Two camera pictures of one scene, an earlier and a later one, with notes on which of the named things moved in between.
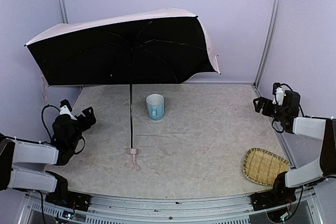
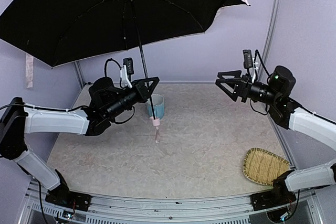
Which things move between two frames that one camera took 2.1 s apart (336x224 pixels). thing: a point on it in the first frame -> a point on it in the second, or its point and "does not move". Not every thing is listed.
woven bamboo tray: x=262 y=167 does not move
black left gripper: x=82 y=118 -> x=140 y=91
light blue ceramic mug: x=155 y=105 does not move
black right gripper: x=268 y=108 -> x=243 y=87
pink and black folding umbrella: x=165 y=46 -> x=63 y=19
